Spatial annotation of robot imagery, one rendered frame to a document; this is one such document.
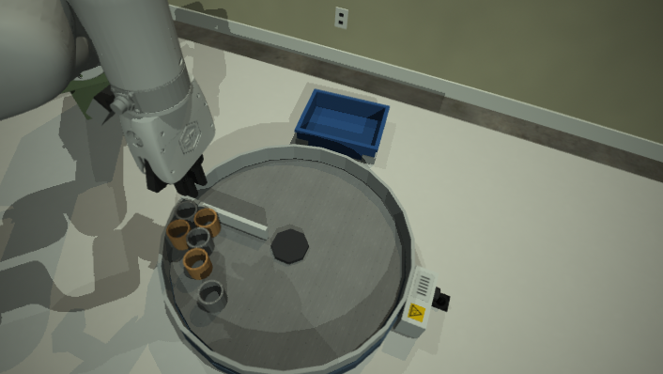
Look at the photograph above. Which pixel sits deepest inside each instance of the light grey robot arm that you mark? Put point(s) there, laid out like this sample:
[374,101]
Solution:
[134,42]

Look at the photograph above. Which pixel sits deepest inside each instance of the blue plastic crate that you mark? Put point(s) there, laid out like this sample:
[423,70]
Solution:
[331,117]

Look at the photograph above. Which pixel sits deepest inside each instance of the bronze bushing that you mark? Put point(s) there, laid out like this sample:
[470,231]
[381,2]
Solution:
[191,257]
[176,227]
[206,215]

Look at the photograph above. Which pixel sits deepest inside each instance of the grey metal bushing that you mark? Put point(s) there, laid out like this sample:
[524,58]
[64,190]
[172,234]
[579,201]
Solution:
[186,208]
[198,234]
[205,289]

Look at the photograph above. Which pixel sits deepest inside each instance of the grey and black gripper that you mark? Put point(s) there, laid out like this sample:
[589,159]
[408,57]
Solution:
[172,142]

